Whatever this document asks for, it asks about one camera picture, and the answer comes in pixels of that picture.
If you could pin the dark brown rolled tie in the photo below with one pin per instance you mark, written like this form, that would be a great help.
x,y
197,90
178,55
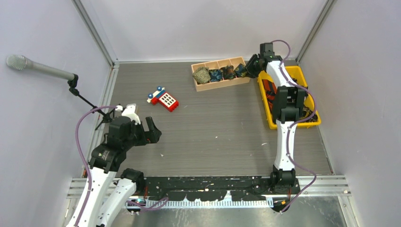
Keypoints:
x,y
228,72

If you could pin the olive green rolled tie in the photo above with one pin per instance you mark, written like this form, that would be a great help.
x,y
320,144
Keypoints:
x,y
201,75

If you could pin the wooden divided tray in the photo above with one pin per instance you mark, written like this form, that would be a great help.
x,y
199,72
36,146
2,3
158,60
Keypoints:
x,y
217,65

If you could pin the black microphone stand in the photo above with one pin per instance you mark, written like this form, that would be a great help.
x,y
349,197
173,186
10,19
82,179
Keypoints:
x,y
107,117

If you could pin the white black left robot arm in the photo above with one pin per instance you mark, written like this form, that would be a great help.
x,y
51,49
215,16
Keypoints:
x,y
93,208

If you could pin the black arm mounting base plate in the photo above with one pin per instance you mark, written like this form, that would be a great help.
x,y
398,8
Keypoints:
x,y
213,191

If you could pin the blue yellow floral tie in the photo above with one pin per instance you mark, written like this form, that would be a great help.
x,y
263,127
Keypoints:
x,y
241,71

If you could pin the yellow plastic bin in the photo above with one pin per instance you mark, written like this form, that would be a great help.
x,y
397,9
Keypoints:
x,y
296,72

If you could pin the blue rolled tie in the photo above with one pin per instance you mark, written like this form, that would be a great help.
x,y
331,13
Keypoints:
x,y
216,75

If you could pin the orange navy striped tie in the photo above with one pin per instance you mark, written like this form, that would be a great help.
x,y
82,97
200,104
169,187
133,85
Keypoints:
x,y
270,92

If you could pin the silver microphone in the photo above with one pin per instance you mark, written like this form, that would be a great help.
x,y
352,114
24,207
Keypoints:
x,y
20,62

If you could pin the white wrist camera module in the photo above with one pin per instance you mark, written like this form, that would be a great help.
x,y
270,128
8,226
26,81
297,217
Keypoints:
x,y
130,112

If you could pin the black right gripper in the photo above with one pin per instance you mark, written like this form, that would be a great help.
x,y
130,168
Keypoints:
x,y
251,73

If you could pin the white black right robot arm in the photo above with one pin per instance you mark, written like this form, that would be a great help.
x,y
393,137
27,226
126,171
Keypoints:
x,y
286,111

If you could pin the black floral patterned tie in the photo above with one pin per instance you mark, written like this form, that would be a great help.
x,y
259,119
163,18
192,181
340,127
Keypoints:
x,y
307,111

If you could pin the red white toy brick block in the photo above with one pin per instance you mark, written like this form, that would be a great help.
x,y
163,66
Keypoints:
x,y
164,98

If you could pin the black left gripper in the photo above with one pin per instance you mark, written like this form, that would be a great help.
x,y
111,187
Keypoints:
x,y
151,136

